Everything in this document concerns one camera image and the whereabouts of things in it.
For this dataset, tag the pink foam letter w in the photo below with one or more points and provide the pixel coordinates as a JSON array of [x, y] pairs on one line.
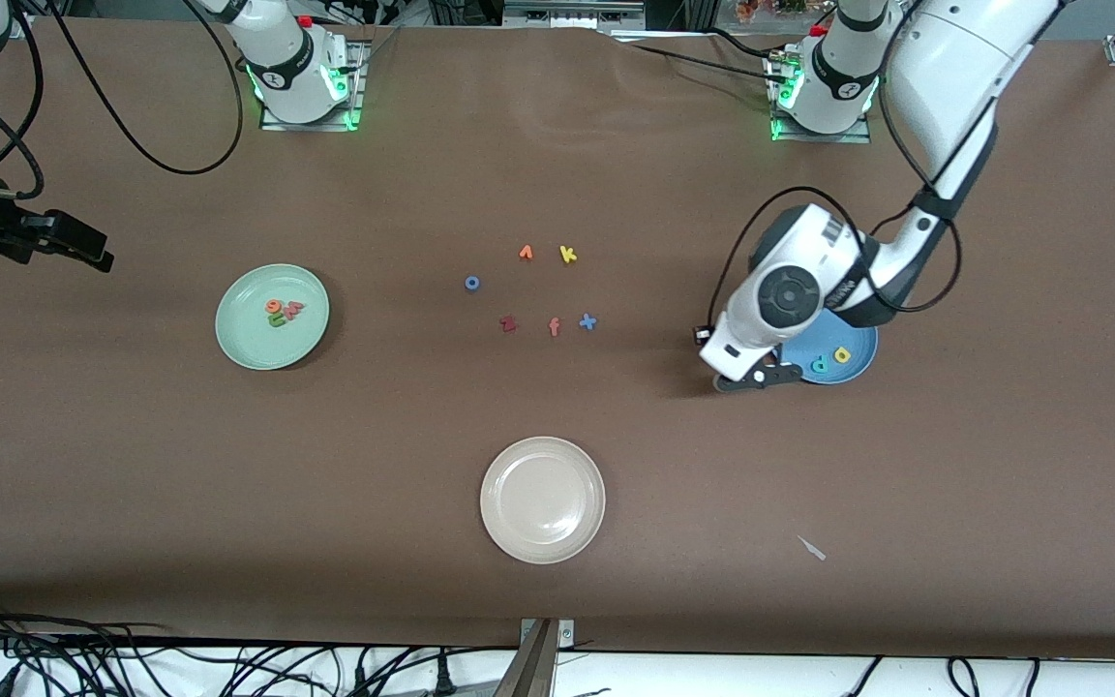
[[295, 310]]

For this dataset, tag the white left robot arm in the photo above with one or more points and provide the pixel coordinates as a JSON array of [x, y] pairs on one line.
[[954, 58]]

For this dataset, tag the blue plate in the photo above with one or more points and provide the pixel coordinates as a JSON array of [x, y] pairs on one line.
[[862, 348]]

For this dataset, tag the small white paper scrap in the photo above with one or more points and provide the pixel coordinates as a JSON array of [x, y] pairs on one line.
[[812, 548]]

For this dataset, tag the green plate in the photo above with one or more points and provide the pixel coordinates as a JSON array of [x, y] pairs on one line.
[[248, 344]]

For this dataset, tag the beige plate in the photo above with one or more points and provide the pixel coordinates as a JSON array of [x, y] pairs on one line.
[[543, 500]]

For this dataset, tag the brown table cover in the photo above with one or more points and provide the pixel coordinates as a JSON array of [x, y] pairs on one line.
[[228, 503]]

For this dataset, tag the colourful background object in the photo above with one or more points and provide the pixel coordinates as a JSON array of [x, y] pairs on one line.
[[770, 10]]

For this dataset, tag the grey power strip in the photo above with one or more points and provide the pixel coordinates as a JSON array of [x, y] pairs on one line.
[[567, 12]]

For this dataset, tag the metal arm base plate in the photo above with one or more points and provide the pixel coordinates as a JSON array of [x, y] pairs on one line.
[[357, 87], [824, 137]]

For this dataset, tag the metal table edge bracket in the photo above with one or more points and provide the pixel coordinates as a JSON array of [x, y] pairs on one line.
[[538, 668]]

